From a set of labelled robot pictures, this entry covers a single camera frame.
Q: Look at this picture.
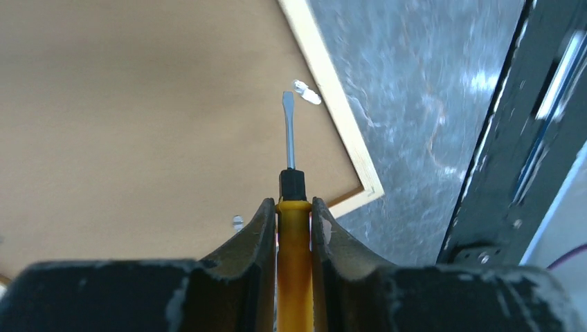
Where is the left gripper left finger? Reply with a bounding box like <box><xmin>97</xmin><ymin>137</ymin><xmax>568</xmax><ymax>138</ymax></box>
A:
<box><xmin>1</xmin><ymin>199</ymin><xmax>276</xmax><ymax>331</ymax></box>

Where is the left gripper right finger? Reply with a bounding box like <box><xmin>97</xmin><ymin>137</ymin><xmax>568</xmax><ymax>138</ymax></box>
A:
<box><xmin>311</xmin><ymin>197</ymin><xmax>585</xmax><ymax>331</ymax></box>

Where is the yellow handle screwdriver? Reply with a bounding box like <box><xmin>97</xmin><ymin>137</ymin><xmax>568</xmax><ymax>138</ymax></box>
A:
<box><xmin>276</xmin><ymin>91</ymin><xmax>314</xmax><ymax>331</ymax></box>

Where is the wooden picture frame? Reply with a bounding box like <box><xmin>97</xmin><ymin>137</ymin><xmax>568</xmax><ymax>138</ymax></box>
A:
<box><xmin>1</xmin><ymin>1</ymin><xmax>383</xmax><ymax>278</ymax></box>

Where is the silver frame retaining clip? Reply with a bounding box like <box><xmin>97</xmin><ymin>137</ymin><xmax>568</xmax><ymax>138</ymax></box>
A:
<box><xmin>292</xmin><ymin>80</ymin><xmax>322</xmax><ymax>105</ymax></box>

